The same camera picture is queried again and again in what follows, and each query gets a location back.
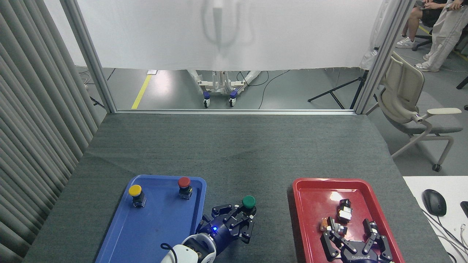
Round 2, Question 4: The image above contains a standing person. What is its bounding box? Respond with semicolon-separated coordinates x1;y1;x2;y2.
415;0;468;72

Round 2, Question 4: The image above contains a green push button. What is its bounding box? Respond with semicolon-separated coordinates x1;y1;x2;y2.
242;195;257;216

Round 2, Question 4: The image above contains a silver frame rail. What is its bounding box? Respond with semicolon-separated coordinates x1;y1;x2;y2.
115;109;357;115

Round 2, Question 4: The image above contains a white stand on wheels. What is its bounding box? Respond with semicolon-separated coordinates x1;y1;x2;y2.
188;69;262;108

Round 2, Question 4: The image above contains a grey pleated curtain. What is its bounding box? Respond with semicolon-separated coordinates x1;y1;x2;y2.
0;0;101;263

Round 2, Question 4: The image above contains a black floor cable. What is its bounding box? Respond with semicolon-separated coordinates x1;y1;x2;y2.
237;70;290;109

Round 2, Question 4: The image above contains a red push button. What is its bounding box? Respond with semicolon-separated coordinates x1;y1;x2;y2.
178;177;193;200

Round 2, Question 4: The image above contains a blue plastic tray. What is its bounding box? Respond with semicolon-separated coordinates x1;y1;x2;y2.
96;175;207;263

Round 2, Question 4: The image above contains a silver frame post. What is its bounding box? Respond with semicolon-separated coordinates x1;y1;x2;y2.
60;0;117;114
353;0;415;115

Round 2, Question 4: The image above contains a white cloth screen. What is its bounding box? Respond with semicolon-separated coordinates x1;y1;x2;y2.
44;0;393;72

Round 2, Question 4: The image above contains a beige office chair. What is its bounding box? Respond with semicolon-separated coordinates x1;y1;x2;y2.
366;51;464;172

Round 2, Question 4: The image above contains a black computer mouse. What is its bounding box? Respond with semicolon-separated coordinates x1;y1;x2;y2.
423;189;447;217

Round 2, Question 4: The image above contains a black white selector switch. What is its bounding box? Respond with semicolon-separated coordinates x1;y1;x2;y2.
336;199;353;223

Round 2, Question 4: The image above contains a black tripod stand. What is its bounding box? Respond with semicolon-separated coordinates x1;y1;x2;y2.
307;69;370;110

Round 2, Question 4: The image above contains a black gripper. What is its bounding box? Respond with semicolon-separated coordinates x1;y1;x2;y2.
320;216;394;263
197;203;257;255

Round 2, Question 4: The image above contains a grey desk cable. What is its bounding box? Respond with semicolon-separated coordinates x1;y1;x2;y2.
422;209;468;254

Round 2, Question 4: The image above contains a white side desk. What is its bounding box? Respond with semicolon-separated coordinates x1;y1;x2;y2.
403;176;468;263

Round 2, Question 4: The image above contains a yellow push button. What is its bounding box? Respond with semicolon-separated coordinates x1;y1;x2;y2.
128;184;147;208

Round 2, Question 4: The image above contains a seated person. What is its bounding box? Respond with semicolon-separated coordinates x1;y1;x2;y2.
396;0;450;49

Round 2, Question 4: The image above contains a black office chair base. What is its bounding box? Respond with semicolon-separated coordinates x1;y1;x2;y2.
412;20;437;52

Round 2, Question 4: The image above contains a red plastic tray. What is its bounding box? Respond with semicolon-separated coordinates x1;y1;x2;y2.
292;178;404;263

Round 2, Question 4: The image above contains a switch with orange part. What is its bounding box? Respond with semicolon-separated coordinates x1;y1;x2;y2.
321;217;348;236

